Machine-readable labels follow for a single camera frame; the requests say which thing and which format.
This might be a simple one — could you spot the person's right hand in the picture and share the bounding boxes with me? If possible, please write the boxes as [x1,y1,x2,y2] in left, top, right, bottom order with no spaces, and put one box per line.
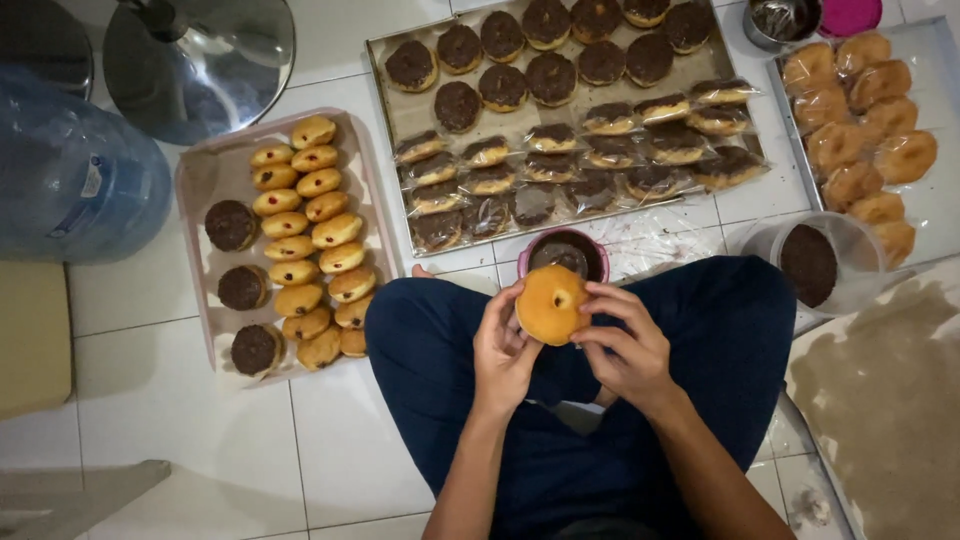
[570,280,678,418]

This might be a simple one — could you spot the person's left hand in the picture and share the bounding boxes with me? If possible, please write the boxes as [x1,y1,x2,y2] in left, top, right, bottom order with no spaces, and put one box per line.
[472,280,546,421]

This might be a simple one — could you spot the plain golden donut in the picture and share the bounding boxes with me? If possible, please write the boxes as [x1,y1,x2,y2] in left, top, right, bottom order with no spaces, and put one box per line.
[514,264,594,348]

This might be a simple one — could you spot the person's dark blue trousers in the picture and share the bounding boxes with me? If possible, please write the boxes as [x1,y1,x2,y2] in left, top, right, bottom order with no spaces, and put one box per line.
[364,255,798,540]

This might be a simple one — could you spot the pile of clear plastic wrappers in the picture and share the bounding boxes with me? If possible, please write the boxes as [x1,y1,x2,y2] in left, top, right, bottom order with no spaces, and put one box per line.
[598,201,730,283]

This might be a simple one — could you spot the pink bowl of chocolate glaze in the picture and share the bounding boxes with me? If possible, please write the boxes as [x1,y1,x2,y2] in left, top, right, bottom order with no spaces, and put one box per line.
[516,227,611,285]

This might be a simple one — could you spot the chocolate sprinkles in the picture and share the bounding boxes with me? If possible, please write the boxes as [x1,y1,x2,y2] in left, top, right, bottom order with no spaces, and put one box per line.
[779,223,840,309]

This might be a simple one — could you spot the group of plastic-wrapped chocolate donuts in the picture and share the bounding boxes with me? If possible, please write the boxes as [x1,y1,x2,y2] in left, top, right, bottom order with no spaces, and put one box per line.
[393,77,771,253]

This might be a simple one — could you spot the rows of jam-filled donuts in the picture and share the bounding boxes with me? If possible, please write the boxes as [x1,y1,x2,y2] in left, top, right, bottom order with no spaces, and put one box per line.
[249,114,376,372]

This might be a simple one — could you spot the chocolate sprinkled donut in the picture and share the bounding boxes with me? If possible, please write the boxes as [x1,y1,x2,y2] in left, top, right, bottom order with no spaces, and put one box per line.
[229,323,287,378]
[216,264,269,312]
[204,198,258,253]

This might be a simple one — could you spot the clear plastic sprinkle container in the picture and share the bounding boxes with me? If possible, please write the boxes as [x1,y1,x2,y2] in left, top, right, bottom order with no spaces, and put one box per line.
[738,211,891,317]

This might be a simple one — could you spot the paper-lined empty tray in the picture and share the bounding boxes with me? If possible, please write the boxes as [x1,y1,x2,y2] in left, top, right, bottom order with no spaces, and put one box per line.
[783,258,960,540]

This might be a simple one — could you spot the large metal baking tray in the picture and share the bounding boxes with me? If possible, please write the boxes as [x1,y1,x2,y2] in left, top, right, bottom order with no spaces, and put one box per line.
[364,0,771,259]

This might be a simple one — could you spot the group of unwrapped chocolate donuts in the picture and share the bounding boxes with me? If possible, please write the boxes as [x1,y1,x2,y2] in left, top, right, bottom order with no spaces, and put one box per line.
[384,0,715,135]

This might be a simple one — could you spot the group of wrapped plain donuts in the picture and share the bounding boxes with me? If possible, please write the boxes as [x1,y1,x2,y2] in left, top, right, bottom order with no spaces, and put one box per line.
[780,30,939,270]

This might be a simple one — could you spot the pink plastic tray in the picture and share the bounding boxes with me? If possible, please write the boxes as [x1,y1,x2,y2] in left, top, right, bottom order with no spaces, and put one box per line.
[174,107,404,392]

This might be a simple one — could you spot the metal cup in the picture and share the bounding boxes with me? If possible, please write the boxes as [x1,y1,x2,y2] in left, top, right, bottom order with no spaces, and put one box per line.
[743,0,824,54]

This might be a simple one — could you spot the magenta plastic lid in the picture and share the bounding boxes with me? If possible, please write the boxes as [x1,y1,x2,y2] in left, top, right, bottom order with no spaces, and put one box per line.
[816,0,885,39]

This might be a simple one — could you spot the metal tray with wrapped donuts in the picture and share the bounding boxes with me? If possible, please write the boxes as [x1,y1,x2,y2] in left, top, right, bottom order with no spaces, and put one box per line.
[765,15,960,273]

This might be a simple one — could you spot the round metal stand base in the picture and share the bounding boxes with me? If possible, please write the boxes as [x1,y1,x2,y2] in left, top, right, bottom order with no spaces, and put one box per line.
[102,0,297,147]

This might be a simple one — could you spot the beige box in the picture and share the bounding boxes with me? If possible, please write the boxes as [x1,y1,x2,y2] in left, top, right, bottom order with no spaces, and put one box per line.
[0,261,74,422]

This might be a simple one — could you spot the blue water gallon jug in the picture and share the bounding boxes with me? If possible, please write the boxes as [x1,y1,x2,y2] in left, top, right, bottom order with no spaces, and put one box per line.
[0,63,174,264]

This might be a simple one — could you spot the dark round base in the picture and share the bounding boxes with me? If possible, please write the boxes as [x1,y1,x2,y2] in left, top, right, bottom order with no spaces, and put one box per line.
[0,0,96,100]

